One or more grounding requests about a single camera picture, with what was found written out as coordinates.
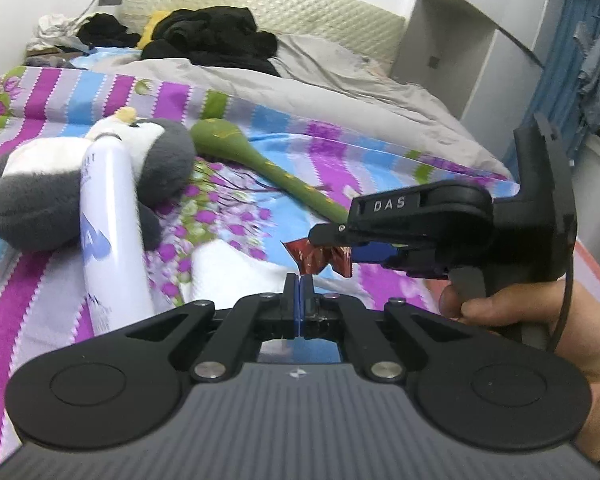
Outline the small black clothes heap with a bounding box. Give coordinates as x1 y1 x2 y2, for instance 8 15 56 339
76 13 140 48

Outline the cream quilted headboard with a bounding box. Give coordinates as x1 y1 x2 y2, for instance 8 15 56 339
119 0 406 72

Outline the white spray can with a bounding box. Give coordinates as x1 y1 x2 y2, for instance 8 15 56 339
80 134 154 336

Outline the hanging denim garment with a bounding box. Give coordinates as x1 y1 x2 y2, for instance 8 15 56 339
573 22 600 132

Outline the grey wardrobe cabinet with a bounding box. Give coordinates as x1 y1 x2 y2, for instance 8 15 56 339
391 0 565 158

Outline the grey duvet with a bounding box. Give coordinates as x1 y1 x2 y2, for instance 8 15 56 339
92 32 512 181

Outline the striped colourful blanket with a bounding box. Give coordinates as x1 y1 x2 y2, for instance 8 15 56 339
0 67 518 463

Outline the pink cardboard box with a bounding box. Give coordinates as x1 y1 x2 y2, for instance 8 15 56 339
573 240 600 302

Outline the green plush massage hammer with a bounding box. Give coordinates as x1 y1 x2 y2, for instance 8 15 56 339
190 118 348 223

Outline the dark red candy wrapper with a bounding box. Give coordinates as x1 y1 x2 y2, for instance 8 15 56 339
283 238 353 278

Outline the person's right hand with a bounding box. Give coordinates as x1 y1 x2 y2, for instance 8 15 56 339
438 278 600 463

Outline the yellow pillow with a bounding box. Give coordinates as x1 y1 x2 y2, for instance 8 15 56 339
136 10 171 50

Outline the black clothes pile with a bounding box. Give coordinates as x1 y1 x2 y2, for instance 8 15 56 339
140 6 279 77

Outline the blue curtain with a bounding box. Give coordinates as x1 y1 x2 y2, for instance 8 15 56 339
521 0 600 158

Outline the penguin plush toy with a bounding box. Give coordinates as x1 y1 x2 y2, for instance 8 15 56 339
0 107 196 259

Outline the white crumpled cloth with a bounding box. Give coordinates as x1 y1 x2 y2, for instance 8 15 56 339
27 14 90 52

